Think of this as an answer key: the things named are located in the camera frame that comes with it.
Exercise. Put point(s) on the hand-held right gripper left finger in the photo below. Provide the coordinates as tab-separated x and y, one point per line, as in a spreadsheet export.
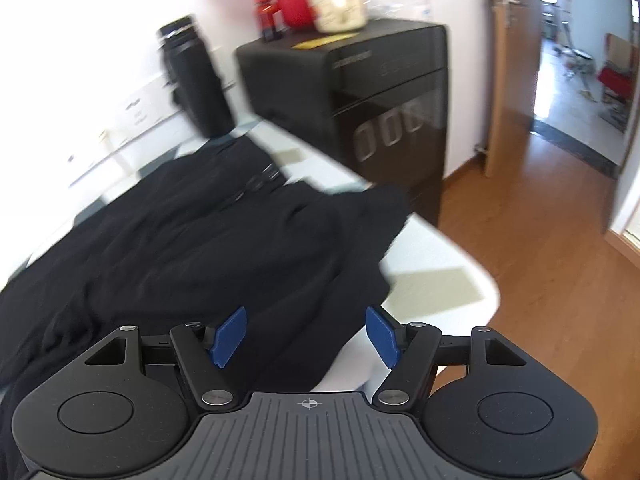
229	337

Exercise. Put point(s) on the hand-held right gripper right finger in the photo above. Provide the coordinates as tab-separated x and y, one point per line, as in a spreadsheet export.
382	337

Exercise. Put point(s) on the black pants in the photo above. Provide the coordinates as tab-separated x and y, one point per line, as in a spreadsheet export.
200	240

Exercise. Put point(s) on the black cabinet appliance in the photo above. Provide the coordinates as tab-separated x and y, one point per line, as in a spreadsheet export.
310	90

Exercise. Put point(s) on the black water bottle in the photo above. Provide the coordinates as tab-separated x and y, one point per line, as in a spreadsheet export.
197	80

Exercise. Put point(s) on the wooden door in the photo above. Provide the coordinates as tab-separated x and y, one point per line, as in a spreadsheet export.
512	85

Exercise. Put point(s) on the small red bottle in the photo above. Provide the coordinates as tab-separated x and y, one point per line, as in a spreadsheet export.
269	15

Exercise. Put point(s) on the clear plastic bag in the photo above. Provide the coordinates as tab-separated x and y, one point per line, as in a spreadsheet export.
400	5

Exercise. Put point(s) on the cream floral mug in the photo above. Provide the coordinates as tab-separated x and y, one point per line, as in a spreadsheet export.
337	7

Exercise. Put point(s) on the red cloth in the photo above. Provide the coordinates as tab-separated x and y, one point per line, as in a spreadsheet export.
614	84

